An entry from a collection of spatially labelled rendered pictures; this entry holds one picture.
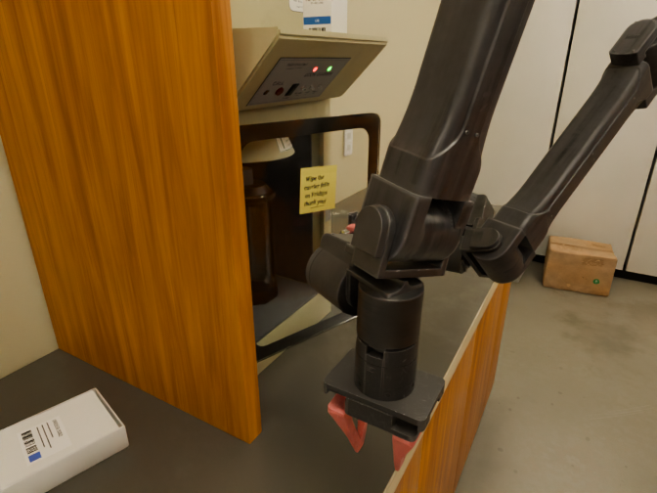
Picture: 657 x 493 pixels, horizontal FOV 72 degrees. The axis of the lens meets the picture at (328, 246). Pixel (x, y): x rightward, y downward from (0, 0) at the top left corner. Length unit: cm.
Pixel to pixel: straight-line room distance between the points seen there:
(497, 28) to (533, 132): 328
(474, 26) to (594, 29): 324
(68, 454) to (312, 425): 34
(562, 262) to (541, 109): 108
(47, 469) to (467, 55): 69
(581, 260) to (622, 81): 268
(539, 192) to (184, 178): 48
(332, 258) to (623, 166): 329
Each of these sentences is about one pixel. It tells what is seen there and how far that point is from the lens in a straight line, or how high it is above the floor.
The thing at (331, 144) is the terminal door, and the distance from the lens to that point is 76.
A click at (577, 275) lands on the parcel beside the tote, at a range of 348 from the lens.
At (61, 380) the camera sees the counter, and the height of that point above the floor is 94.
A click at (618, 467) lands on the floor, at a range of 227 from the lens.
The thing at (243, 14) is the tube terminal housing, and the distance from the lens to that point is 71.
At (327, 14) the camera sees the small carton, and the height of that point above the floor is 154.
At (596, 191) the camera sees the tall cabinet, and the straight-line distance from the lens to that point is 368.
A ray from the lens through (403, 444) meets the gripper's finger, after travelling 45.
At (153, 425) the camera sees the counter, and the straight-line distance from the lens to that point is 82.
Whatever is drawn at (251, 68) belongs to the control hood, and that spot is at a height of 146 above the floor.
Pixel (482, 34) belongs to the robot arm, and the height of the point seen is 149.
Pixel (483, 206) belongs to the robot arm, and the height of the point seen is 127.
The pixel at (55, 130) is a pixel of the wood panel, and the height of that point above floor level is 138.
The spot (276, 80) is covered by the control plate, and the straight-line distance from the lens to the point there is 65.
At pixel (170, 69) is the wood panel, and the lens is 58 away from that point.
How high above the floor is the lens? 148
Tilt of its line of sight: 23 degrees down
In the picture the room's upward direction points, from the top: straight up
